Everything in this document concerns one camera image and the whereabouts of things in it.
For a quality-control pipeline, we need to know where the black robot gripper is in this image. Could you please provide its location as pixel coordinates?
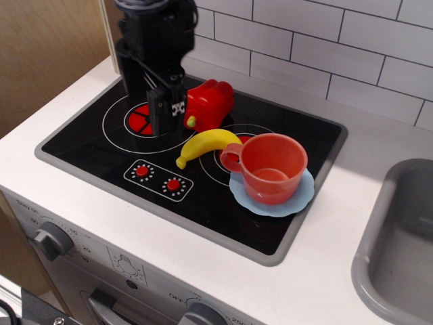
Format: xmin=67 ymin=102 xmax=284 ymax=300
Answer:
xmin=116 ymin=1 xmax=196 ymax=136

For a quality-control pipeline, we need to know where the yellow toy banana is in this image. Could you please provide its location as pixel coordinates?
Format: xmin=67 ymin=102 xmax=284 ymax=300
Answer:
xmin=175 ymin=129 xmax=242 ymax=169

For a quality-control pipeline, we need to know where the black device with screw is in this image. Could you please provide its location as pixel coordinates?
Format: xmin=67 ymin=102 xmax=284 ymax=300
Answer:
xmin=20 ymin=288 xmax=79 ymax=325

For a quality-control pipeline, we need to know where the grey toy sink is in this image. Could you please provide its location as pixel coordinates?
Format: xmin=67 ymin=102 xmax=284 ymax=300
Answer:
xmin=351 ymin=158 xmax=432 ymax=324

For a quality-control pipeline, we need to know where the light blue plastic plate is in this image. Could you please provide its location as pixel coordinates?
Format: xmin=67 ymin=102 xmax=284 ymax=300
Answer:
xmin=229 ymin=169 xmax=315 ymax=217

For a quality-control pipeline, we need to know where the wooden side panel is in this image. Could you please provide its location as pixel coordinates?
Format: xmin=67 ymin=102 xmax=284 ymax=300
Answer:
xmin=1 ymin=1 xmax=110 ymax=135

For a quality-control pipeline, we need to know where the red toy bell pepper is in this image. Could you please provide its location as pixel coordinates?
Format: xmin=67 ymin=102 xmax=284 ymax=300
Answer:
xmin=183 ymin=79 xmax=235 ymax=133

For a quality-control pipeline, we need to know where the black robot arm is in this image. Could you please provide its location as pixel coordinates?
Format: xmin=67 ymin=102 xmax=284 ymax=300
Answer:
xmin=116 ymin=0 xmax=198 ymax=137

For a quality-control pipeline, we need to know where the grey oven door handle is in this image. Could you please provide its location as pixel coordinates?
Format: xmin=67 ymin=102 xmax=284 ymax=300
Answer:
xmin=88 ymin=289 xmax=133 ymax=325

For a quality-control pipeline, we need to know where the black toy stovetop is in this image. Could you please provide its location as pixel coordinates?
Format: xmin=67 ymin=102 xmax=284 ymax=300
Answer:
xmin=34 ymin=60 xmax=349 ymax=267

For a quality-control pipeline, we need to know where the grey oven knob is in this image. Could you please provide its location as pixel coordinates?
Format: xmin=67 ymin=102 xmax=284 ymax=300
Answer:
xmin=178 ymin=303 xmax=227 ymax=325

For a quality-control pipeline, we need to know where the orange plastic cup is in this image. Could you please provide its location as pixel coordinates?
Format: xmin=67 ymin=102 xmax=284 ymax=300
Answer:
xmin=220 ymin=133 xmax=309 ymax=202

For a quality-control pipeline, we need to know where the grey timer knob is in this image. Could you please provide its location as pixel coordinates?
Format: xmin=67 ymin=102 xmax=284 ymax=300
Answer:
xmin=34 ymin=222 xmax=74 ymax=261

